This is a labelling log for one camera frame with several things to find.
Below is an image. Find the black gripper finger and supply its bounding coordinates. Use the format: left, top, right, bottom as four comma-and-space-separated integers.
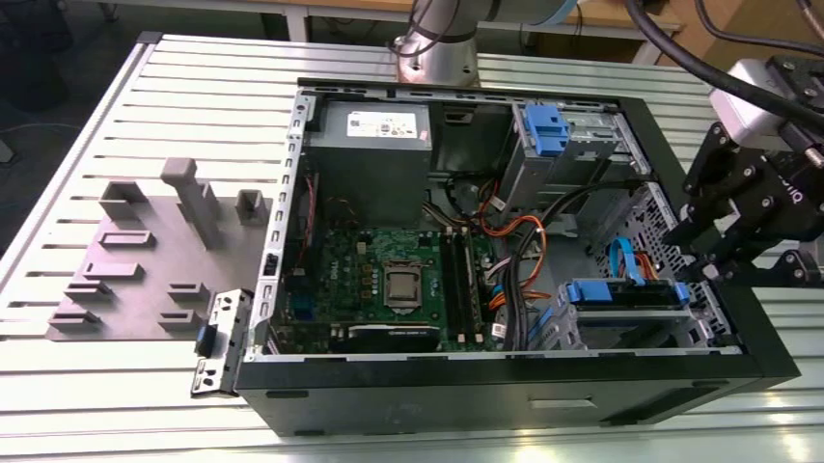
679, 120, 768, 227
663, 225, 774, 286

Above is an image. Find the orange power wire black plug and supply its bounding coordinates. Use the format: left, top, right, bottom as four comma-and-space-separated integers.
633, 249, 672, 286

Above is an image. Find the blue data wire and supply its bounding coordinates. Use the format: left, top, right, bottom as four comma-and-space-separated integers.
608, 235, 645, 286

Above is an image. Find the hard disk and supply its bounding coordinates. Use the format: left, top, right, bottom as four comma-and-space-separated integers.
565, 279, 692, 311

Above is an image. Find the silver disk bay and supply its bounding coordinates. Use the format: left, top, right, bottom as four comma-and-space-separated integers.
556, 277, 742, 351

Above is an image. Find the grey optical drive cage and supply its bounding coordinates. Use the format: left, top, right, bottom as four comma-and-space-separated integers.
501, 100, 649, 213

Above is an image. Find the blue drive latch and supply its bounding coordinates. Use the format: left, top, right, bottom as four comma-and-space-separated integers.
524, 103, 572, 158

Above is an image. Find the wooden workbench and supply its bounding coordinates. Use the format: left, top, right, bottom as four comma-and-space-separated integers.
247, 0, 684, 67

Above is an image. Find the black PC case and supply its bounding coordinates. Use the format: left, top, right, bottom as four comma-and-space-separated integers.
234, 76, 804, 438

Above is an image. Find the silver CPU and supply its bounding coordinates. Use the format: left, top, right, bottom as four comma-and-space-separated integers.
388, 273, 418, 305

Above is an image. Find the CPU socket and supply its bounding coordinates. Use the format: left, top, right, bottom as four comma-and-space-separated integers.
380, 259, 430, 317

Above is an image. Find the black graphics card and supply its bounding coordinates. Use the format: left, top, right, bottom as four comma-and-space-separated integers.
328, 322, 446, 353

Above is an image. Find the grey power supply unit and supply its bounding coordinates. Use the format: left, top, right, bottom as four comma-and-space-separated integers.
302, 98, 437, 228

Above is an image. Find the green motherboard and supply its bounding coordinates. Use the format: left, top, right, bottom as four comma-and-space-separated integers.
273, 226, 511, 353

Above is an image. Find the black case fan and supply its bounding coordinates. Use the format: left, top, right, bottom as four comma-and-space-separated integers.
288, 158, 324, 281

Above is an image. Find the grey parts rack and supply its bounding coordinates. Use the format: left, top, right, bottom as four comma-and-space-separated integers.
49, 156, 278, 343

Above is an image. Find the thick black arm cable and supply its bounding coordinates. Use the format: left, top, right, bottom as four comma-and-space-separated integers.
624, 0, 824, 117

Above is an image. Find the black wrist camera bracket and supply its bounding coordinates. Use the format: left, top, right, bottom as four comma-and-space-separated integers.
766, 54, 824, 105

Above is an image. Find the black cable bundle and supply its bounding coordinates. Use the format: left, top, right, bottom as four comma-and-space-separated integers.
501, 180, 639, 348

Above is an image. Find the red orange yellow wire bundle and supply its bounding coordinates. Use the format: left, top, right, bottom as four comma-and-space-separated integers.
480, 214, 556, 314

